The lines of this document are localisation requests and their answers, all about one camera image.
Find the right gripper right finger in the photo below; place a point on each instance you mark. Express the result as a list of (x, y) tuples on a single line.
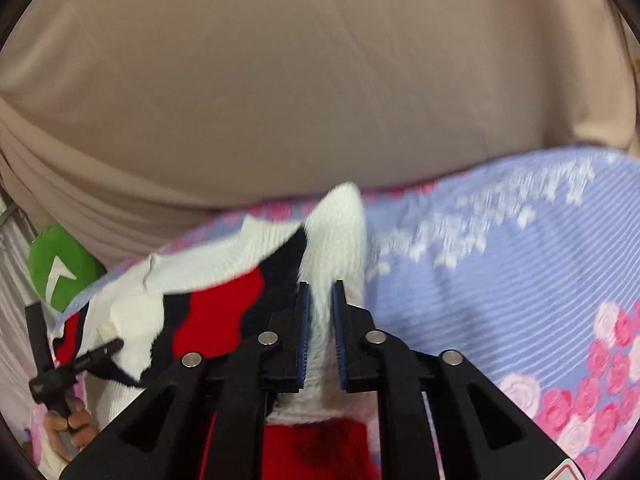
[(439, 416)]

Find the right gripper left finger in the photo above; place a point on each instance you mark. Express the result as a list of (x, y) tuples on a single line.
[(205, 418)]

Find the grey satin curtain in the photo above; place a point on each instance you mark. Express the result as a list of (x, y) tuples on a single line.
[(16, 293)]

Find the pink floral bed sheet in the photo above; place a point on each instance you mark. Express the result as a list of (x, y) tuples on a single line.
[(530, 267)]

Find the green plush pillow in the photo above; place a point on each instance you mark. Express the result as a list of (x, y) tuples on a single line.
[(60, 267)]

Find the white red black knit sweater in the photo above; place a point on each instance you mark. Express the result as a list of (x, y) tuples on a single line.
[(211, 297)]

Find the beige draped fabric cover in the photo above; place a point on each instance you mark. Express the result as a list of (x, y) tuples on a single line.
[(130, 122)]

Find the person's left hand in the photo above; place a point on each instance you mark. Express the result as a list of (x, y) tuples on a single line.
[(69, 435)]

